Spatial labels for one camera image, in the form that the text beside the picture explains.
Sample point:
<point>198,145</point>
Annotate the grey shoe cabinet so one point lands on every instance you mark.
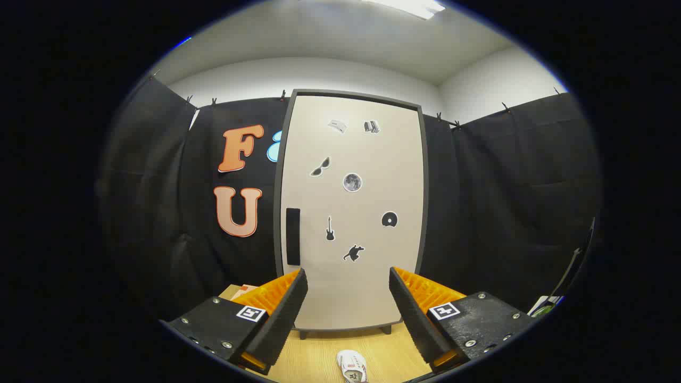
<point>276,223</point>

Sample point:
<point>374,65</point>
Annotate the green round object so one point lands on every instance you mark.
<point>544,311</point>

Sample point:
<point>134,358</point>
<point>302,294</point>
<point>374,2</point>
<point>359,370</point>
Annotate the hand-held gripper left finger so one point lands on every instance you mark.
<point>282,324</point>

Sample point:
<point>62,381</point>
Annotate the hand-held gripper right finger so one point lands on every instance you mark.
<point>415,324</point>

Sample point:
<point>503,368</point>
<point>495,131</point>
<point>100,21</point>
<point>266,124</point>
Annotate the white canvas shoe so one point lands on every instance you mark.
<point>351,364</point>

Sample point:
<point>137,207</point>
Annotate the beige cover book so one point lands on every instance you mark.
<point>243,291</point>

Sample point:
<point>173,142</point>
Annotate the black backdrop cloth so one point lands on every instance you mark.
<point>505,202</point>

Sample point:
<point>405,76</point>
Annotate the ceiling light panel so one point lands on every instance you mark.
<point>415,7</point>

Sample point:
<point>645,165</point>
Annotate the white sheet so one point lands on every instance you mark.
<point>534,307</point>

